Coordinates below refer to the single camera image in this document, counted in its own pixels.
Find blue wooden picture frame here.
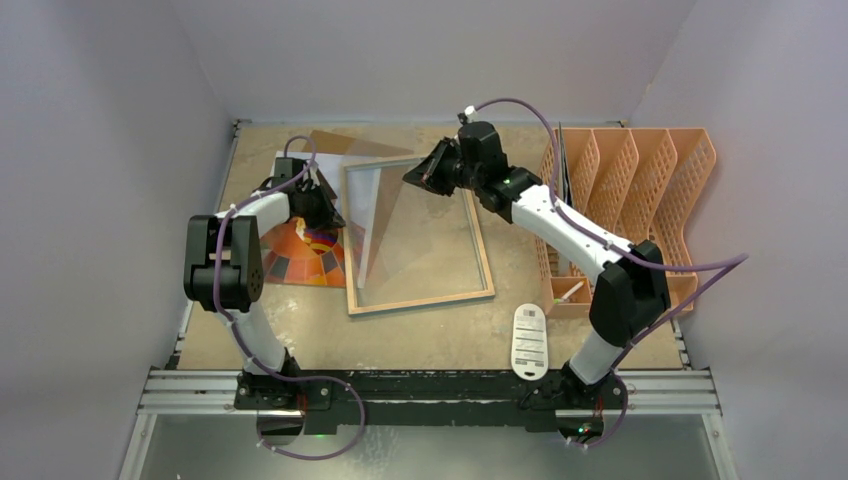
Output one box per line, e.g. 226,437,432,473
339,155,495,316

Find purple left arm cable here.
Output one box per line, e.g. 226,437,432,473
210,135,367,461

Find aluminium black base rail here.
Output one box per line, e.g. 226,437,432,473
137,370,721,435

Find brown cardboard backing board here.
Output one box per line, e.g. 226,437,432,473
309,130,412,157

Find white labelled remote tag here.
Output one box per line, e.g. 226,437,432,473
510,303,549,381

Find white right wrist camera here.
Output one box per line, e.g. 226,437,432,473
457,105,479,126

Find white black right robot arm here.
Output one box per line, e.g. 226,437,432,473
403,121,671,407

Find hot air balloon photo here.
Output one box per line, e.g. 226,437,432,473
261,153,382,288

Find white marker pen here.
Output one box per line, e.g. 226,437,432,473
554,281,584,304

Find orange plastic file organizer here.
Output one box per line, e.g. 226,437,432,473
555,128,716,306

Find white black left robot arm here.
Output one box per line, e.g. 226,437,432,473
183,156,345,410

